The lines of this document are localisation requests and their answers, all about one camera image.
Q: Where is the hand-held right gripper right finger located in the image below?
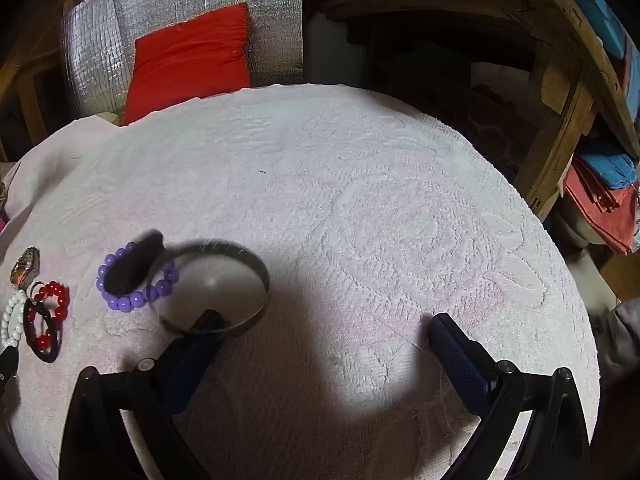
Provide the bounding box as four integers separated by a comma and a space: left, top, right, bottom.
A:
429, 312, 593, 480

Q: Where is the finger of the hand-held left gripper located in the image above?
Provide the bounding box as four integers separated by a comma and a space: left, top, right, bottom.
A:
0, 345, 20, 396

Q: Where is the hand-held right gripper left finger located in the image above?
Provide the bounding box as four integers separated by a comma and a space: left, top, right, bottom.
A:
59, 310, 226, 480

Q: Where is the purple bead bracelet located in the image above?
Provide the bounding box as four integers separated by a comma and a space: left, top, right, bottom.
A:
96, 241, 180, 313

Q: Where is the silver metal bangle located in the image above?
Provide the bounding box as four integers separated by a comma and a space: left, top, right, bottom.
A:
159, 252, 272, 337

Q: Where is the brown metal brooch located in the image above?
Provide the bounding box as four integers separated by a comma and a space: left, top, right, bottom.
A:
10, 246, 42, 291

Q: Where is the grey cloth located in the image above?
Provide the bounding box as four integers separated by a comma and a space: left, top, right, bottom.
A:
600, 300, 640, 386

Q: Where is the white embossed towel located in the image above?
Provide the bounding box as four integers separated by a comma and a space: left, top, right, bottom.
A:
0, 82, 601, 480

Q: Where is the red folded cloth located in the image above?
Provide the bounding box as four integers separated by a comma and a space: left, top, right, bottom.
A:
564, 160, 640, 256

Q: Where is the blue folded cloth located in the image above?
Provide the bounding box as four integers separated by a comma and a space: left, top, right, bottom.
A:
575, 140, 640, 191

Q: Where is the red cushion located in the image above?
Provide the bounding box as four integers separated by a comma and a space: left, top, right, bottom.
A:
121, 2, 252, 126

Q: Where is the silver foil insulation mat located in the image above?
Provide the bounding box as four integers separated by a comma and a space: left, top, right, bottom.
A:
62, 0, 306, 121

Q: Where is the black hair tie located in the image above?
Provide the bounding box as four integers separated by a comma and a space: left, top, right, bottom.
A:
22, 297, 65, 363

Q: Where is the white bead bracelet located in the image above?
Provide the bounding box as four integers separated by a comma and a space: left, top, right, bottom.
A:
1, 290, 27, 348

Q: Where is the red bead bracelet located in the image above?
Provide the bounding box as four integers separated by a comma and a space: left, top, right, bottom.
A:
26, 281, 71, 353

